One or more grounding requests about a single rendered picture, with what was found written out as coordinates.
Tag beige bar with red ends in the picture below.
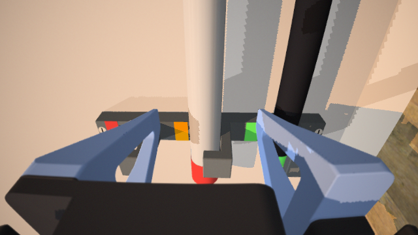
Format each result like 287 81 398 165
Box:
183 0 227 183

